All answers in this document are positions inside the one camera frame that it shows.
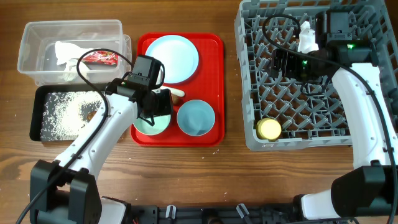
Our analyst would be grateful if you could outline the brown carrot-like food scrap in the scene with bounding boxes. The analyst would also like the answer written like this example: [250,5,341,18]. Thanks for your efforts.
[171,94,182,105]

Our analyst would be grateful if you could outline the green bowl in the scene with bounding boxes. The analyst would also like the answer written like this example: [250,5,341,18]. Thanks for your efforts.
[133,115,172,136]

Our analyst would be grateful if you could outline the light blue bowl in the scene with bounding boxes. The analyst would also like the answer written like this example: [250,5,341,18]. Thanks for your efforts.
[177,100,216,137]

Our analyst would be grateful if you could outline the yellow plastic cup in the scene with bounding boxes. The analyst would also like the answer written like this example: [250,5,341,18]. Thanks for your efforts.
[256,118,282,141]

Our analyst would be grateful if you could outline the white rice grains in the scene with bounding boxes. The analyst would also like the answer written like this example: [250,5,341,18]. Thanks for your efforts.
[40,91,103,141]

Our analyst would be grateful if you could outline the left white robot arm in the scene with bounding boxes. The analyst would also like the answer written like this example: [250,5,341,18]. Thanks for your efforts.
[17,55,172,223]

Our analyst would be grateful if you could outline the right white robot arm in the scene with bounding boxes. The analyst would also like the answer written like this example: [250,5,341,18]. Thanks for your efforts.
[268,9,397,223]

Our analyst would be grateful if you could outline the grey dishwasher rack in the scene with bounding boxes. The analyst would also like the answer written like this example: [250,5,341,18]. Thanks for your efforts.
[234,0,397,151]

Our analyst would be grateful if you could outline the black rectangular waste tray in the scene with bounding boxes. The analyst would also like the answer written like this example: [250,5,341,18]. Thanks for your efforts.
[29,84,96,142]

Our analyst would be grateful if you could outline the white plastic spoon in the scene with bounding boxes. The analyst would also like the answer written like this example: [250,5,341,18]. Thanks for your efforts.
[169,87,185,97]

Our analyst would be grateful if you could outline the red plastic tray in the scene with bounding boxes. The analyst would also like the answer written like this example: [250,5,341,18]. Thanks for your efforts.
[131,33,225,147]

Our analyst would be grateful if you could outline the light blue round plate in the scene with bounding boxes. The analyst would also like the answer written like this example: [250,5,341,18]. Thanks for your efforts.
[146,35,199,84]

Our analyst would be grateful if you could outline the red snack wrapper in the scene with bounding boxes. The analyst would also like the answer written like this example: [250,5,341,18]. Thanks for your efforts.
[82,50,119,65]

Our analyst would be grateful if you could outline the crumpled white tissue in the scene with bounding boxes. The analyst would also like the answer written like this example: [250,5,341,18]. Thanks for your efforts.
[55,41,93,82]

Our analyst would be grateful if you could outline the clear plastic bin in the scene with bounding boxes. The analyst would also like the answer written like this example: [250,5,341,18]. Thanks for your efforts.
[17,19,132,86]

